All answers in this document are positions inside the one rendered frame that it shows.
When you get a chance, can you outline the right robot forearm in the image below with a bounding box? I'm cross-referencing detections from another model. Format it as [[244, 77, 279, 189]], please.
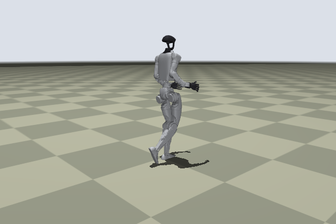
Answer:
[[172, 71, 190, 88]]

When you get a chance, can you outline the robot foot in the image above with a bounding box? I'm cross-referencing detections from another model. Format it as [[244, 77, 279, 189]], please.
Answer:
[[149, 146, 158, 164], [161, 153, 176, 160]]

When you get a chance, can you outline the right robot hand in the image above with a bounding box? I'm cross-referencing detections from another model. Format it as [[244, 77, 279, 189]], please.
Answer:
[[186, 81, 199, 92]]

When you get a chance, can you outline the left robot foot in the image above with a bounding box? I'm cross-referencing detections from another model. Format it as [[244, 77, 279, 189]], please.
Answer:
[[161, 153, 176, 160]]

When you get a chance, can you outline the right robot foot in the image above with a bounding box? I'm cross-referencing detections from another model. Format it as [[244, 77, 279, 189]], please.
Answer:
[[149, 146, 158, 164]]

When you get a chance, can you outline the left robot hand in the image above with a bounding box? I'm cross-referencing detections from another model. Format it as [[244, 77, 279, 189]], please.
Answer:
[[171, 82, 182, 90]]

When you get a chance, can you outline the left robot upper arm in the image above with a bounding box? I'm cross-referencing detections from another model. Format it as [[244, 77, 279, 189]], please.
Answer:
[[154, 55, 160, 79]]

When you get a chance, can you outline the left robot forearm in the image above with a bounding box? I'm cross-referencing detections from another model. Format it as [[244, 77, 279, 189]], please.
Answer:
[[156, 79, 165, 86]]

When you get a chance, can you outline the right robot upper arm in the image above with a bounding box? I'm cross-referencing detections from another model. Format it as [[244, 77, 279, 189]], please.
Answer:
[[169, 53, 181, 78]]

